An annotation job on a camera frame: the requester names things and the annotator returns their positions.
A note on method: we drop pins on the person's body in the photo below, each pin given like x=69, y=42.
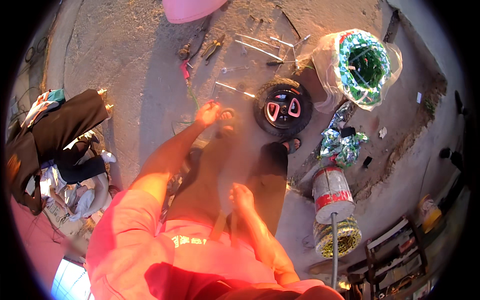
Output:
x=157, y=255

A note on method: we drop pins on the white paper scrap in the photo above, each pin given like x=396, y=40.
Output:
x=383, y=132

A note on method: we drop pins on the crumpled green silver wrapper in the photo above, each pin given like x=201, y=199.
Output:
x=342, y=142

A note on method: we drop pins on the silver cross wrench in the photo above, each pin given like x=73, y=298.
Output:
x=290, y=45

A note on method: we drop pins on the grey metal bar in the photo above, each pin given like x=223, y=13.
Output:
x=334, y=251

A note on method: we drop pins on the silver spanner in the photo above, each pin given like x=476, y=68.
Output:
x=234, y=69

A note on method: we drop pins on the wooden shelf rack with clutter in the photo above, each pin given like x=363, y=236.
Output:
x=393, y=258

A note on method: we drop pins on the red air nozzle tool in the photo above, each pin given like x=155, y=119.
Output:
x=185, y=70

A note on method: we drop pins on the dark wooden plank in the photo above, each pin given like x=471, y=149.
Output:
x=392, y=26

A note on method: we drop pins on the person's right hand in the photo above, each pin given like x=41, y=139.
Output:
x=242, y=197

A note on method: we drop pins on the person's left fingers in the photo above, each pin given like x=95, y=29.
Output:
x=213, y=107

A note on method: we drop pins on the yellow container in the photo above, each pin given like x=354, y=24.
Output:
x=430, y=214

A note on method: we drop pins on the red white concrete-filled can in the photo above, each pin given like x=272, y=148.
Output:
x=332, y=193

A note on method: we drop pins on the black pouch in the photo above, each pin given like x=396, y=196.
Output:
x=347, y=132

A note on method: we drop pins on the small black wheel pink spokes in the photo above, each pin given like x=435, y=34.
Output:
x=283, y=107

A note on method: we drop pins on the pink plastic tub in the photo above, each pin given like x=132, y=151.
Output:
x=191, y=9

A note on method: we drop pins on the plastic-wrapped tyre green white wrap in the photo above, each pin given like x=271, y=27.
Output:
x=360, y=67

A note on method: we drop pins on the long silver metal rod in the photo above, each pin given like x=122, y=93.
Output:
x=235, y=89
x=258, y=50
x=257, y=40

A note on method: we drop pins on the small black block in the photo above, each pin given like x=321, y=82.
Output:
x=367, y=161

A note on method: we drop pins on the small rusty round part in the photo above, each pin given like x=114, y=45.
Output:
x=183, y=51

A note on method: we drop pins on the person's right fingers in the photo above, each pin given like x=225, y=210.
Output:
x=233, y=195

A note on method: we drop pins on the yellow green concrete-filled can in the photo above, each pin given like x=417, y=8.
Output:
x=337, y=237

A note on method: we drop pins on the person's left hand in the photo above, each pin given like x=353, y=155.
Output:
x=206, y=114

